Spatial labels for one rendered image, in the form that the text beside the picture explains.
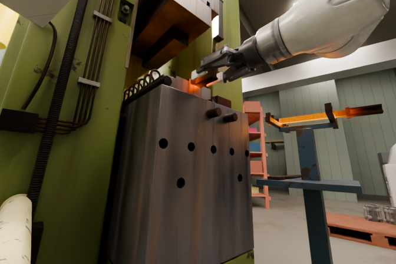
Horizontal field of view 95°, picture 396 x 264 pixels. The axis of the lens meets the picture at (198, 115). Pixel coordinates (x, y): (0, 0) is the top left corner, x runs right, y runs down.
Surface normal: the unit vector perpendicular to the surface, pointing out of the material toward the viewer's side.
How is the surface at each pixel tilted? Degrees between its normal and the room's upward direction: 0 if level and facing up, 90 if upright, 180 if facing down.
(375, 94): 90
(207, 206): 90
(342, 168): 90
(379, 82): 90
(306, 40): 154
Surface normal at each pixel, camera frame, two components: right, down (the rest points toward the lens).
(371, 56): -0.58, -0.24
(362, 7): -0.33, 0.55
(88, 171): 0.66, -0.18
